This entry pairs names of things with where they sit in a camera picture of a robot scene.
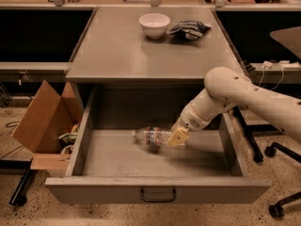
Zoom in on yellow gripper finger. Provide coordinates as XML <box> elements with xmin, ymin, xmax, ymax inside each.
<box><xmin>166</xmin><ymin>127</ymin><xmax>189</xmax><ymax>147</ymax></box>

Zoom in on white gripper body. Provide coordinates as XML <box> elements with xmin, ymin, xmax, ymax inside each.
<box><xmin>171</xmin><ymin>104</ymin><xmax>210</xmax><ymax>132</ymax></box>

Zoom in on clear plastic water bottle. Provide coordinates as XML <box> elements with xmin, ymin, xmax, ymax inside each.
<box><xmin>132</xmin><ymin>126</ymin><xmax>185</xmax><ymax>149</ymax></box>

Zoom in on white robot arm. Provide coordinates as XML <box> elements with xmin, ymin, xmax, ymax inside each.
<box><xmin>166</xmin><ymin>67</ymin><xmax>301</xmax><ymax>147</ymax></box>

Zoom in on open grey top drawer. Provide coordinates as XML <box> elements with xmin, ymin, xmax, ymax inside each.
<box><xmin>46</xmin><ymin>85</ymin><xmax>270</xmax><ymax>203</ymax></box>

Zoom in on blue patterned chip bag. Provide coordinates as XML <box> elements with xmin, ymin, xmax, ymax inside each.
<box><xmin>167</xmin><ymin>21</ymin><xmax>212</xmax><ymax>40</ymax></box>

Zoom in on white power adapter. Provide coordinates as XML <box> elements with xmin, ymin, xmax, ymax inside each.
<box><xmin>262</xmin><ymin>60</ymin><xmax>273</xmax><ymax>69</ymax></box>

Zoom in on white ceramic bowl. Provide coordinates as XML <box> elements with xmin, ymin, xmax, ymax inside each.
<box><xmin>139</xmin><ymin>13</ymin><xmax>170</xmax><ymax>39</ymax></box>

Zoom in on grey metal cabinet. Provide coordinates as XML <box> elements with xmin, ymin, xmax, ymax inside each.
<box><xmin>65</xmin><ymin>6</ymin><xmax>248</xmax><ymax>111</ymax></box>

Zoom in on items inside cardboard box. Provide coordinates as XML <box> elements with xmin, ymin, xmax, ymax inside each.
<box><xmin>57</xmin><ymin>123</ymin><xmax>80</xmax><ymax>154</ymax></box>

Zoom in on black office chair base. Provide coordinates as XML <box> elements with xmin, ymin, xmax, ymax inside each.
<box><xmin>263</xmin><ymin>141</ymin><xmax>301</xmax><ymax>219</ymax></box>

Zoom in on brown cardboard box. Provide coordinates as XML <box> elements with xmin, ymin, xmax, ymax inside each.
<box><xmin>12</xmin><ymin>81</ymin><xmax>84</xmax><ymax>177</ymax></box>

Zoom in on black left stand foot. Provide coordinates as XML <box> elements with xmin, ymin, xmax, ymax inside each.
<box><xmin>0</xmin><ymin>159</ymin><xmax>32</xmax><ymax>206</ymax></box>

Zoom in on black table leg frame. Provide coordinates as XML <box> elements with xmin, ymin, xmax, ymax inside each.
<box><xmin>231</xmin><ymin>105</ymin><xmax>301</xmax><ymax>164</ymax></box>

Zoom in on black drawer handle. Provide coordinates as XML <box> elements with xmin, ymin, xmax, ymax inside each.
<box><xmin>140</xmin><ymin>188</ymin><xmax>177</xmax><ymax>203</ymax></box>

